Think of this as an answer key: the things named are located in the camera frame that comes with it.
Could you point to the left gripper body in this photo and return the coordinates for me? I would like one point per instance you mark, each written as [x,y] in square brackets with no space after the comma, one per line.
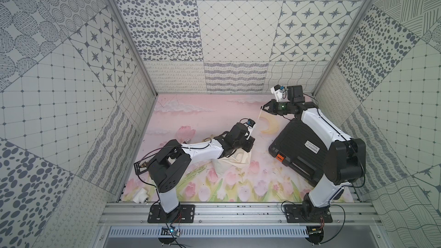
[246,143]

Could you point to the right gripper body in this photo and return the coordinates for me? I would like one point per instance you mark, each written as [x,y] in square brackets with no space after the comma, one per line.
[280,107]

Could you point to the cream cloth soil bag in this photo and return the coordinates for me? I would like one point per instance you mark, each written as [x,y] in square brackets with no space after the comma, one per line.
[240,160]

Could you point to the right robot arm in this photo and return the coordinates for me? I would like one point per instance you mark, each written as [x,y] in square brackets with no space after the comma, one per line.
[310,114]

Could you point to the white pipe elbow fitting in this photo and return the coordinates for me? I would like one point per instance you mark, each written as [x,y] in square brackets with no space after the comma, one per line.
[141,196]

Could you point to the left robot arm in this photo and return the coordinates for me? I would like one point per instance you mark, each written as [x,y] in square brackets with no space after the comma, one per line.
[168,165]

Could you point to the black plastic tool case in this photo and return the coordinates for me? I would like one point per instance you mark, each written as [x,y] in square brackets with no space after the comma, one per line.
[300,148]

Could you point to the small circuit board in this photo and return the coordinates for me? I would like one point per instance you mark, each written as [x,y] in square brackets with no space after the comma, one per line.
[170,232]

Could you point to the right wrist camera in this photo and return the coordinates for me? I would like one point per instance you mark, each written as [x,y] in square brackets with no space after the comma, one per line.
[279,92]

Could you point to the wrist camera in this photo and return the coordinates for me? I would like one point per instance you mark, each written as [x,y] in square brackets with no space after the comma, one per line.
[279,92]
[249,123]

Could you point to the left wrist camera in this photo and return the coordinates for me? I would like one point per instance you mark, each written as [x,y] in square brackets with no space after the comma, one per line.
[249,123]

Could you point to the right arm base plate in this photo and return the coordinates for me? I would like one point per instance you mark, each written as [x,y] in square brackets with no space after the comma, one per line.
[296,213]

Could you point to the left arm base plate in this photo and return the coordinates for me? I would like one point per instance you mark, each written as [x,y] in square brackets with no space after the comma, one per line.
[184,213]

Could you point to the aluminium rail frame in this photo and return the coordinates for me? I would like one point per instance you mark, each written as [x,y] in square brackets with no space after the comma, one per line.
[132,214]

